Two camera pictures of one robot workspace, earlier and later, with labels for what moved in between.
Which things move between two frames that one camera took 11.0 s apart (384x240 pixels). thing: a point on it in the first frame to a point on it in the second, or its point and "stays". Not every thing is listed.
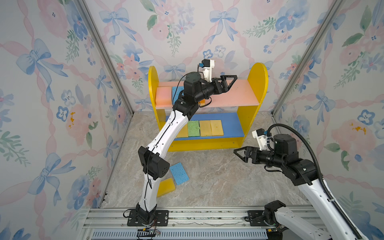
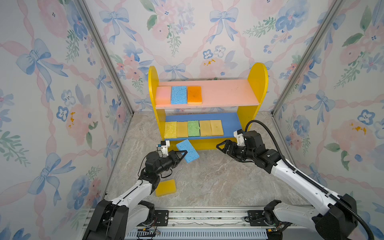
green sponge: x=193 y=128 stays
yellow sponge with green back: x=184 y=132 stays
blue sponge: x=176 y=93 stays
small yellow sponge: x=216 y=128 stays
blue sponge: x=179 y=173 to x=192 y=155
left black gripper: x=222 y=85 to x=173 y=158
